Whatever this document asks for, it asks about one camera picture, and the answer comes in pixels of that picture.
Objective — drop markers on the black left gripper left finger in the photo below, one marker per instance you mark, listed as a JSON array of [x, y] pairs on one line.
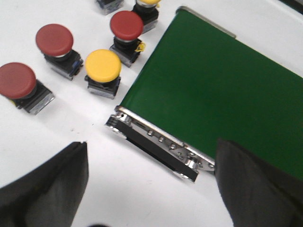
[[48, 196]]

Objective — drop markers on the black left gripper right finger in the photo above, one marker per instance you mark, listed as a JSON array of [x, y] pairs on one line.
[[255, 193]]

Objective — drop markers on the yellow mushroom push button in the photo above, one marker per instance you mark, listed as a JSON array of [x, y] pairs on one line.
[[147, 11], [103, 69]]

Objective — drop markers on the red mushroom push button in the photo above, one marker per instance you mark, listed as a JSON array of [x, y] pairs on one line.
[[127, 26], [55, 42], [19, 84]]

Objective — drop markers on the green conveyor belt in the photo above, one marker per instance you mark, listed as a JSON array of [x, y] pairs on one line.
[[257, 103]]

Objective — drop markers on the push button base block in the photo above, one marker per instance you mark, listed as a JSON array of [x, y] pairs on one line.
[[109, 6]]

